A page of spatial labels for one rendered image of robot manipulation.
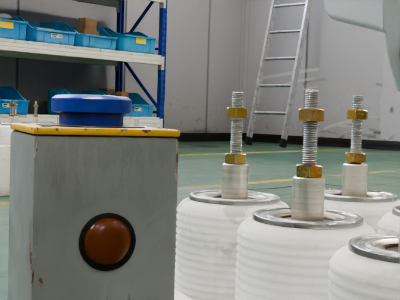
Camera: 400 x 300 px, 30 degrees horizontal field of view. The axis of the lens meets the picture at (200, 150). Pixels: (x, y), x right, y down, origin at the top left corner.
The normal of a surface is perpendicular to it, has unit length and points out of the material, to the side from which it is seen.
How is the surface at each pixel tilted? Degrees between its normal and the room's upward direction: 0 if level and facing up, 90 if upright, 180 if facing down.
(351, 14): 85
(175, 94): 90
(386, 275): 58
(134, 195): 90
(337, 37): 90
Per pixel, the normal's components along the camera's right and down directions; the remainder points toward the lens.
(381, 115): -0.67, 0.02
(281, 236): -0.42, -0.51
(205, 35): 0.74, 0.06
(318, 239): 0.05, -0.49
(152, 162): 0.38, 0.06
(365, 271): -0.65, -0.53
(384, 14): -0.73, 0.26
